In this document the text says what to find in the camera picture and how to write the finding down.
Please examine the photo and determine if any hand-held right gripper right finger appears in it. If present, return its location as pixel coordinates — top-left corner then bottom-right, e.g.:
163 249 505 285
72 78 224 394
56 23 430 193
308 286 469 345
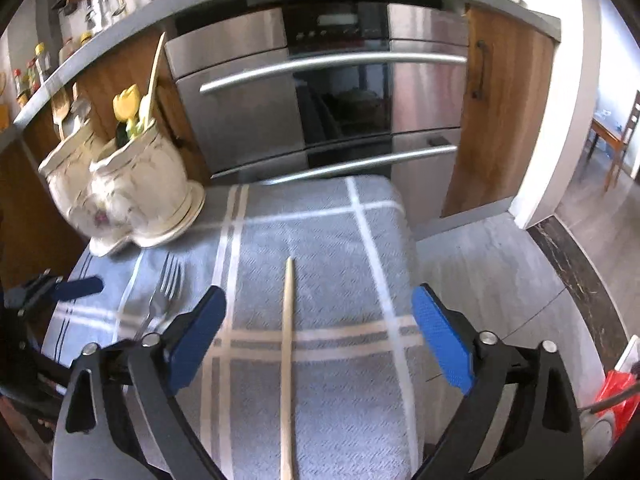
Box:
411 282 586 480

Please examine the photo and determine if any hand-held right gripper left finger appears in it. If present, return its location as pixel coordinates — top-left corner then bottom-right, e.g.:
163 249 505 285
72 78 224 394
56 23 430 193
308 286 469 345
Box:
52 285 228 480

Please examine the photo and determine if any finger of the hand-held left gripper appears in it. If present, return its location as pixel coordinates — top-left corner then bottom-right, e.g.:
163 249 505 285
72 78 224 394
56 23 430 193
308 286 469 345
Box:
5 270 105 313

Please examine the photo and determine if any wooden chopstick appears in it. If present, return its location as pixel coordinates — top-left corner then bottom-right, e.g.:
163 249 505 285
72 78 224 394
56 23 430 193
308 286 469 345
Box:
280 256 300 480
142 31 167 121

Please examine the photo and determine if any cream ceramic double utensil holder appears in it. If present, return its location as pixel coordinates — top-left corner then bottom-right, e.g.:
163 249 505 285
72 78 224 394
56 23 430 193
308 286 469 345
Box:
37 122 207 257

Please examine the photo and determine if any yellow tulip-shaped utensil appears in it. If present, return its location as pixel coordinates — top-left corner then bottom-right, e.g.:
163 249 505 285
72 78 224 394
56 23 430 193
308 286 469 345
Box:
112 84 143 141

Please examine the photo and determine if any silver fork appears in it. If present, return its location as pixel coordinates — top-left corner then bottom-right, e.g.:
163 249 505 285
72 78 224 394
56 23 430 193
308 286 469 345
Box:
134 255 183 341

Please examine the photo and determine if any grey plaid cloth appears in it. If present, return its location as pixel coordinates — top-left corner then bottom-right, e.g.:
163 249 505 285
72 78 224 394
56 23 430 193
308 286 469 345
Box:
40 175 426 480

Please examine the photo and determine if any red plastic bag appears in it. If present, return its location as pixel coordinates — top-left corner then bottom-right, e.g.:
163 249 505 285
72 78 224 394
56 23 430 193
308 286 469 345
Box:
592 367 638 428

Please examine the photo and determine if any wooden spatula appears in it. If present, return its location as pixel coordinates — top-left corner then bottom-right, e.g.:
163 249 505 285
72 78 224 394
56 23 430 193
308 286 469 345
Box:
50 87 71 141

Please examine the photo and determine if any dark sauce bottle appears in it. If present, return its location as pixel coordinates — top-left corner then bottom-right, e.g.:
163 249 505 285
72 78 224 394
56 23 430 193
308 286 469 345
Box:
14 69 31 106

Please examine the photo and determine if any yellow-cap clear bottle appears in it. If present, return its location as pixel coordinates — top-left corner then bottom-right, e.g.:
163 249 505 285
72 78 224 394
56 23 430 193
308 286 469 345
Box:
34 42 53 83

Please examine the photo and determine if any stainless steel oven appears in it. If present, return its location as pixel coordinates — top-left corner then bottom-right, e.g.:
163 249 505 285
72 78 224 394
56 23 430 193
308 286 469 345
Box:
164 1 471 186

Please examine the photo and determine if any wooden dining table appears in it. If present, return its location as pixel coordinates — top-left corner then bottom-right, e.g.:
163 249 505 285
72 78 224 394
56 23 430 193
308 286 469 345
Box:
586 115 626 163

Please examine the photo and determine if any wooden chair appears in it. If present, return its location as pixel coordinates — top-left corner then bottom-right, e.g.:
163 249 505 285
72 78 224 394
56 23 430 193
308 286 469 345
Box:
604 90 640 193

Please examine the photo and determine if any short steel oven handle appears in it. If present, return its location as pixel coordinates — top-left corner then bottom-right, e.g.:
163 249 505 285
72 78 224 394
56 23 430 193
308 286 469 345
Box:
210 144 458 181

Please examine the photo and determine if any long steel oven handle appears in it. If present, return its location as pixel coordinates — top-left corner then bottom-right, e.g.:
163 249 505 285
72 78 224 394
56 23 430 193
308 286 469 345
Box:
199 51 468 96

